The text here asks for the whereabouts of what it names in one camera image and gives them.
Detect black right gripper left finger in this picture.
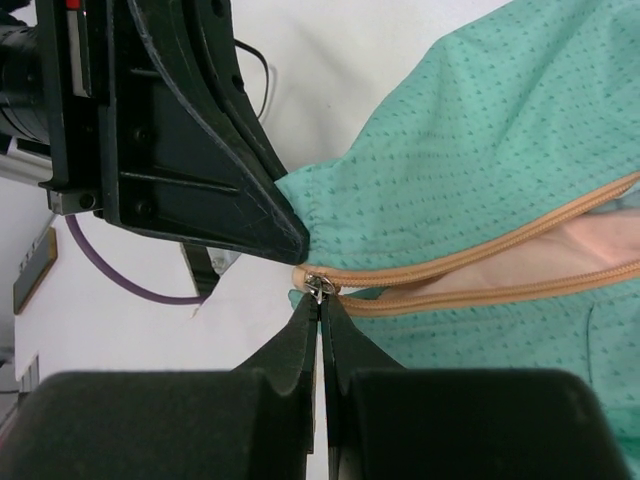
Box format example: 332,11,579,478
1,296,318,479

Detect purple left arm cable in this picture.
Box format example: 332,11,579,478
64,213,206,305

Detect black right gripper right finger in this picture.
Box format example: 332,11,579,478
319,294,631,479

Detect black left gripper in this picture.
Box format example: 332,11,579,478
1,1,310,265

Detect silver zipper slider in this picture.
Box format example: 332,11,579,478
304,273,337,305

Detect orange and teal jacket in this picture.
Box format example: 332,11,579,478
278,1,639,467

